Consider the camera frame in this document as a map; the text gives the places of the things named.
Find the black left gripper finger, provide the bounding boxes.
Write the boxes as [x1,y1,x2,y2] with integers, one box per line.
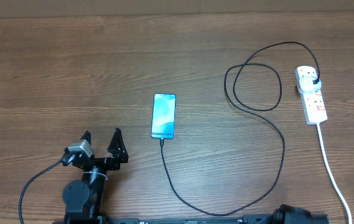
[107,128,129,163]
[80,131,91,145]

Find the Samsung Galaxy smartphone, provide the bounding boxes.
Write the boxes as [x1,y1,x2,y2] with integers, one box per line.
[151,93,176,139]

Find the black USB charging cable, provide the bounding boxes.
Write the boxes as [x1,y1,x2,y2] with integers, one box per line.
[159,41,321,217]

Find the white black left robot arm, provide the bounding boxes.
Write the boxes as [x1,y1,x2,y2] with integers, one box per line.
[60,128,129,223]

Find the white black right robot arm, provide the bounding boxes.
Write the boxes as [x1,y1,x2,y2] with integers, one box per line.
[270,204,312,224]

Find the white charger plug adapter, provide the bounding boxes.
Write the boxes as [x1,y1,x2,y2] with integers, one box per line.
[297,77,322,94]

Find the white power strip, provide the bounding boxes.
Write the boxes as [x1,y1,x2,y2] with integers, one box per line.
[295,66,327,125]

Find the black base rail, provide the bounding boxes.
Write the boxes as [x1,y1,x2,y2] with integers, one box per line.
[52,213,330,224]

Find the white power strip cord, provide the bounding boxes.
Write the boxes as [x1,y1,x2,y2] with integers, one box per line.
[315,123,353,224]

